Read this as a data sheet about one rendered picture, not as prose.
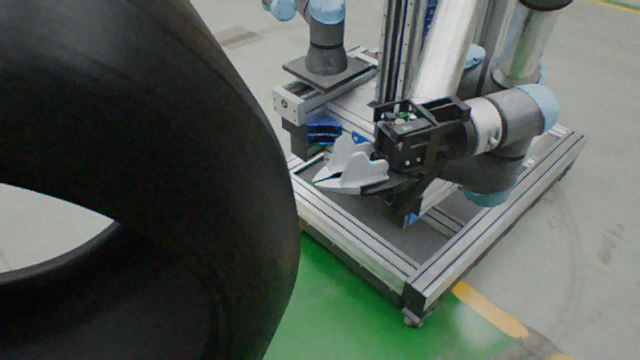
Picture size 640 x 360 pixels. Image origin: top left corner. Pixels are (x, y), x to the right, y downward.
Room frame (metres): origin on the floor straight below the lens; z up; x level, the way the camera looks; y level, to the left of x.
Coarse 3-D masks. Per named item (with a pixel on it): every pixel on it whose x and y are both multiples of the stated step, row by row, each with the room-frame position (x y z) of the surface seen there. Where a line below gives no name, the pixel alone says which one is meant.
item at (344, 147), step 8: (344, 136) 0.44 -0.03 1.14; (336, 144) 0.43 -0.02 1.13; (344, 144) 0.44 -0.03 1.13; (352, 144) 0.44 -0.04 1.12; (360, 144) 0.45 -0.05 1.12; (368, 144) 0.45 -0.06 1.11; (336, 152) 0.43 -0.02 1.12; (344, 152) 0.44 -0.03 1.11; (352, 152) 0.44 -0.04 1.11; (368, 152) 0.45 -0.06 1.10; (336, 160) 0.43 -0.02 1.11; (344, 160) 0.44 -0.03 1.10; (328, 168) 0.43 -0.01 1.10; (336, 168) 0.43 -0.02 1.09; (320, 176) 0.41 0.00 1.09; (328, 176) 0.41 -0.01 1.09; (336, 176) 0.42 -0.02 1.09; (312, 184) 0.40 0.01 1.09
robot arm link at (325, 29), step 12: (312, 0) 1.43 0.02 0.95; (324, 0) 1.43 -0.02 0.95; (336, 0) 1.43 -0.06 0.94; (312, 12) 1.40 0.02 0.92; (324, 12) 1.38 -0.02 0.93; (336, 12) 1.38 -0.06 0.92; (312, 24) 1.40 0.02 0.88; (324, 24) 1.38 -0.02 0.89; (336, 24) 1.38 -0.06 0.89; (312, 36) 1.40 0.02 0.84; (324, 36) 1.38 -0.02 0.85; (336, 36) 1.38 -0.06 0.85
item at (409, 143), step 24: (456, 96) 0.50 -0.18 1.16; (384, 120) 0.47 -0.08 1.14; (408, 120) 0.47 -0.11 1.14; (432, 120) 0.44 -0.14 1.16; (456, 120) 0.47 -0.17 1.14; (384, 144) 0.45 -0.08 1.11; (408, 144) 0.41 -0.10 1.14; (432, 144) 0.43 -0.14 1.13; (456, 144) 0.47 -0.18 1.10; (408, 168) 0.42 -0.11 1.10
